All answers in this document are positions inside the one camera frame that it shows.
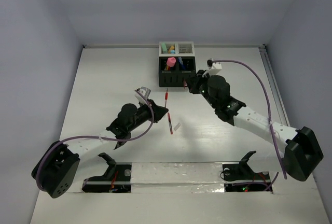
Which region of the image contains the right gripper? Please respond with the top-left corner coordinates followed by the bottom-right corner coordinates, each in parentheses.
top-left (186, 69), bottom-right (218, 109)

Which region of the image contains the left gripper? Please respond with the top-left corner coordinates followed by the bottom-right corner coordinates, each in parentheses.
top-left (127, 99), bottom-right (167, 132)

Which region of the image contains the dark red gel pen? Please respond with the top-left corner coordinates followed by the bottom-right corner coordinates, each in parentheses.
top-left (167, 112), bottom-right (173, 135)

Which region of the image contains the orange highlighter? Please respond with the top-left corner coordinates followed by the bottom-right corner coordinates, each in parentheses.
top-left (168, 46), bottom-right (175, 53)

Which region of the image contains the green highlighter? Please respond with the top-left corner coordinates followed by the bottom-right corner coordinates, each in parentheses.
top-left (160, 43), bottom-right (168, 53)

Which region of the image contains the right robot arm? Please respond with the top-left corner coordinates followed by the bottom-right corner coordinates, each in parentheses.
top-left (185, 70), bottom-right (324, 181)

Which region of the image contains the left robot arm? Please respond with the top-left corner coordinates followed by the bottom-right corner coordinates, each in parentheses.
top-left (31, 99), bottom-right (169, 199)

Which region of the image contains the black slotted organizer box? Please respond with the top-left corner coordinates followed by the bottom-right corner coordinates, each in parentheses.
top-left (158, 57), bottom-right (196, 88)

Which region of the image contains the pink capped marker bundle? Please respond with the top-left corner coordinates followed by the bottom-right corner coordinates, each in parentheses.
top-left (165, 57), bottom-right (176, 71)

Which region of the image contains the white slotted organizer box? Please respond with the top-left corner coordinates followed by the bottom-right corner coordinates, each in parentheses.
top-left (159, 41), bottom-right (195, 57)

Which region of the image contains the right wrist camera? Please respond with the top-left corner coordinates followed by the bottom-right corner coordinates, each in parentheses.
top-left (206, 59), bottom-right (222, 76)

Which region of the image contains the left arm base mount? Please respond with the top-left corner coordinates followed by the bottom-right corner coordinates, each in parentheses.
top-left (81, 152), bottom-right (132, 193)

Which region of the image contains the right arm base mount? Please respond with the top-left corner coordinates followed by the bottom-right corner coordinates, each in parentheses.
top-left (219, 151), bottom-right (273, 193)

